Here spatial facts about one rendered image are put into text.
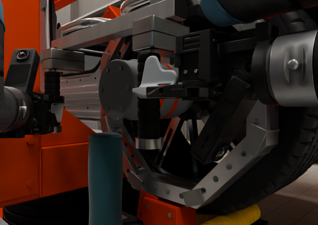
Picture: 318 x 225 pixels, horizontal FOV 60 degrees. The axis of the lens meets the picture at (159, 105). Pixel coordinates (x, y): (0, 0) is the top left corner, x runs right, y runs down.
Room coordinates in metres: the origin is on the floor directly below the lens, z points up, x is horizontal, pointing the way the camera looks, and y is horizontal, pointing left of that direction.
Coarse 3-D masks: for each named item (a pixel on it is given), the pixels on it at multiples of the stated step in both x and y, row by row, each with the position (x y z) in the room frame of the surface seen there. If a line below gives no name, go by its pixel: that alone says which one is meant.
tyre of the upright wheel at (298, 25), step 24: (288, 24) 0.56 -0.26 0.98; (312, 24) 0.64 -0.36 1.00; (288, 120) 0.56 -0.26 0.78; (312, 120) 0.54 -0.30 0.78; (288, 144) 0.56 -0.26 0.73; (312, 144) 0.59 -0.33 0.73; (264, 168) 0.60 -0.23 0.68; (288, 168) 0.57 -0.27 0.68; (240, 192) 0.64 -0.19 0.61; (264, 192) 0.60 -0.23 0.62
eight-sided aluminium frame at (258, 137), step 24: (240, 24) 0.55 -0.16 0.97; (120, 48) 0.84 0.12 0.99; (120, 120) 0.89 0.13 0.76; (264, 120) 0.51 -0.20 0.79; (240, 144) 0.55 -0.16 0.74; (264, 144) 0.51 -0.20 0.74; (144, 168) 0.80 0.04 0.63; (216, 168) 0.58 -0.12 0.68; (240, 168) 0.55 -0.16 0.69; (168, 192) 0.69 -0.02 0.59; (192, 192) 0.63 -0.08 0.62; (216, 192) 0.59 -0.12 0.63
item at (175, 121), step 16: (192, 32) 0.95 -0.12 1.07; (192, 112) 0.81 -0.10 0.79; (208, 112) 0.72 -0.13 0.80; (160, 128) 0.99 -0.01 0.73; (176, 128) 0.80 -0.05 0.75; (192, 128) 0.76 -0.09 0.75; (176, 144) 0.98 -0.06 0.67; (192, 144) 0.76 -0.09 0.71; (160, 160) 0.85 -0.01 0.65; (176, 160) 0.89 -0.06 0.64; (192, 160) 0.76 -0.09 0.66; (176, 176) 0.78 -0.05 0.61; (192, 176) 0.77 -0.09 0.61
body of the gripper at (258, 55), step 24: (264, 24) 0.29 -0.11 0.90; (192, 48) 0.33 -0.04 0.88; (216, 48) 0.32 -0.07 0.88; (240, 48) 0.30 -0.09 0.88; (264, 48) 0.27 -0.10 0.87; (192, 72) 0.34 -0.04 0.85; (216, 72) 0.32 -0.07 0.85; (240, 72) 0.30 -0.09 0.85; (264, 72) 0.27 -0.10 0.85; (216, 96) 0.32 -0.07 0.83; (264, 96) 0.28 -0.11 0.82
